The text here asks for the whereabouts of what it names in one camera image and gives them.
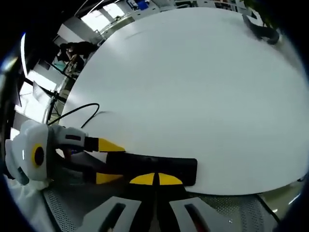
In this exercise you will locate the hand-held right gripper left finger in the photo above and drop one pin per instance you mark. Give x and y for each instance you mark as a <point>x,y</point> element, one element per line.
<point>120,210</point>

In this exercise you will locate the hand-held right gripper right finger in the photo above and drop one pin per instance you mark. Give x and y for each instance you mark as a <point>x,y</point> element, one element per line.
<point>190,212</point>

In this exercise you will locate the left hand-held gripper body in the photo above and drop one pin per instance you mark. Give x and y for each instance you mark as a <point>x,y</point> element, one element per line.
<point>26,152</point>

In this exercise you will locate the black remote control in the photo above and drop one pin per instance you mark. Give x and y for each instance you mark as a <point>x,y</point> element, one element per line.
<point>169,166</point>

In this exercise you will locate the person's left hand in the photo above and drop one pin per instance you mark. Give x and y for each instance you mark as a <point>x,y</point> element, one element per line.
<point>65,153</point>

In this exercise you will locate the black floor stand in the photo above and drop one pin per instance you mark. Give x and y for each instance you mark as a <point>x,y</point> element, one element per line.
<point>51,104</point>

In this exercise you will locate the grey mesh chair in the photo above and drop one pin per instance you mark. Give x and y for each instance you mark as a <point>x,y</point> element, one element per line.
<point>241,212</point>

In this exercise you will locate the black curved headset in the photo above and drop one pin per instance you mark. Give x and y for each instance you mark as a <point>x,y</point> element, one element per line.
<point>262,31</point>

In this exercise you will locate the green potted plant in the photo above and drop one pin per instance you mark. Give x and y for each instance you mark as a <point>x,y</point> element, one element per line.
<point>268,15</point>

